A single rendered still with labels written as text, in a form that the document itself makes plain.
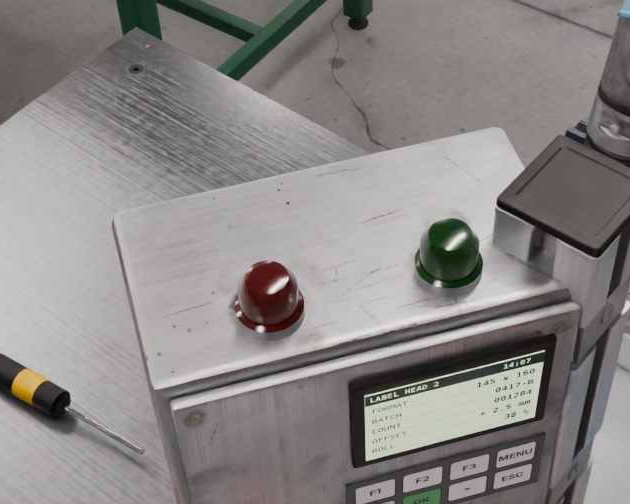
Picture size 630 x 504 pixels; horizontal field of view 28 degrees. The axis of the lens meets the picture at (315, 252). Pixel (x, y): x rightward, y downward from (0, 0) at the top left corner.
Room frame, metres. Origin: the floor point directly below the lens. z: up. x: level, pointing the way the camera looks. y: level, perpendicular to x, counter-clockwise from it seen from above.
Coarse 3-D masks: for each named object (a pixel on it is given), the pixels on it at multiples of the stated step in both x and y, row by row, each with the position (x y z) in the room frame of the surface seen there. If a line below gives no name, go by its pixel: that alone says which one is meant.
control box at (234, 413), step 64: (256, 192) 0.35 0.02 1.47; (320, 192) 0.35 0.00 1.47; (384, 192) 0.35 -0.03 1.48; (448, 192) 0.35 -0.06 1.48; (128, 256) 0.32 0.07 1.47; (192, 256) 0.32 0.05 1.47; (256, 256) 0.32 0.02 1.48; (320, 256) 0.32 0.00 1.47; (384, 256) 0.32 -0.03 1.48; (512, 256) 0.31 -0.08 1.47; (192, 320) 0.29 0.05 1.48; (320, 320) 0.29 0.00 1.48; (384, 320) 0.28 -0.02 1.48; (448, 320) 0.29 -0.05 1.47; (512, 320) 0.29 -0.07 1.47; (576, 320) 0.29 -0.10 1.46; (192, 384) 0.26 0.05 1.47; (256, 384) 0.26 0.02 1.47; (320, 384) 0.27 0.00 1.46; (192, 448) 0.26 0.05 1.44; (256, 448) 0.26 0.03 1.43; (320, 448) 0.27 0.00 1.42; (448, 448) 0.28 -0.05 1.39
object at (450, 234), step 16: (432, 224) 0.31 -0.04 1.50; (448, 224) 0.31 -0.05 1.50; (464, 224) 0.31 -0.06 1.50; (432, 240) 0.30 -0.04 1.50; (448, 240) 0.30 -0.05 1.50; (464, 240) 0.30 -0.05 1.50; (416, 256) 0.31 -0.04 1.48; (432, 256) 0.30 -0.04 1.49; (448, 256) 0.30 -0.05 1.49; (464, 256) 0.30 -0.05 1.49; (480, 256) 0.31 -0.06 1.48; (416, 272) 0.30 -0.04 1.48; (432, 272) 0.30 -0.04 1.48; (448, 272) 0.30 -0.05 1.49; (464, 272) 0.30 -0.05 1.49; (480, 272) 0.30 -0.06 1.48; (432, 288) 0.30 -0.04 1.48; (448, 288) 0.29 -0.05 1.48; (464, 288) 0.29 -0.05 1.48
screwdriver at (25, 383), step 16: (0, 368) 0.73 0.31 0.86; (16, 368) 0.73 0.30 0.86; (0, 384) 0.72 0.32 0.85; (16, 384) 0.72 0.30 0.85; (32, 384) 0.71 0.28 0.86; (48, 384) 0.71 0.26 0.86; (32, 400) 0.70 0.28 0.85; (48, 400) 0.69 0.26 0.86; (64, 400) 0.70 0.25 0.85; (80, 416) 0.68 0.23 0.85; (112, 432) 0.66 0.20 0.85
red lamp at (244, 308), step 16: (256, 272) 0.29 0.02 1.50; (272, 272) 0.29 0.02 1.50; (288, 272) 0.29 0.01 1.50; (240, 288) 0.29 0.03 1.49; (256, 288) 0.29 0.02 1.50; (272, 288) 0.29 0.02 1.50; (288, 288) 0.29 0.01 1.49; (240, 304) 0.29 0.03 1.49; (256, 304) 0.28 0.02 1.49; (272, 304) 0.28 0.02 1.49; (288, 304) 0.28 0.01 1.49; (304, 304) 0.29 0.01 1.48; (240, 320) 0.29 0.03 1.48; (256, 320) 0.28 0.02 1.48; (272, 320) 0.28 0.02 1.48; (288, 320) 0.28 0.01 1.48; (256, 336) 0.28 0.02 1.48; (272, 336) 0.28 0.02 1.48
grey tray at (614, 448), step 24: (624, 336) 0.71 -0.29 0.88; (624, 360) 0.71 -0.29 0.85; (624, 384) 0.69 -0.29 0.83; (624, 408) 0.66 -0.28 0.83; (600, 432) 0.63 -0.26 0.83; (624, 432) 0.63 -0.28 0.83; (600, 456) 0.61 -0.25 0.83; (624, 456) 0.61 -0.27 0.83; (600, 480) 0.58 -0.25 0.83; (624, 480) 0.58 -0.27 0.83
